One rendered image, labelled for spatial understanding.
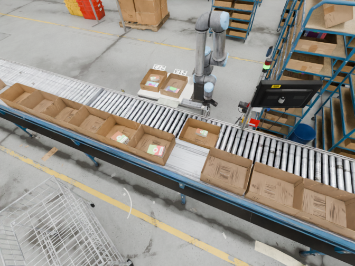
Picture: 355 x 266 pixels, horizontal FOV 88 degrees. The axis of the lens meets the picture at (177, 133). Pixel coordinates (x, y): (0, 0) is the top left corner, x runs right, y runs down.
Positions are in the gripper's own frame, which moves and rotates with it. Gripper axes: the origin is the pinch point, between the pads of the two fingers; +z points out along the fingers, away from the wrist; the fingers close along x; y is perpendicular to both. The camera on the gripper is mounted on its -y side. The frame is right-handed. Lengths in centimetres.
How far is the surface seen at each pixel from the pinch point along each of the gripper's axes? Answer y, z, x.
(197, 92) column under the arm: 25.5, 12.5, -31.0
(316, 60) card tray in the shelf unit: -91, -27, -78
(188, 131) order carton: 16.5, 21.0, 24.5
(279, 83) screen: -55, -55, -2
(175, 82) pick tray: 69, 29, -53
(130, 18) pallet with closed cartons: 338, 110, -319
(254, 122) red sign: -52, 14, -10
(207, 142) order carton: -9.4, 20.2, 30.4
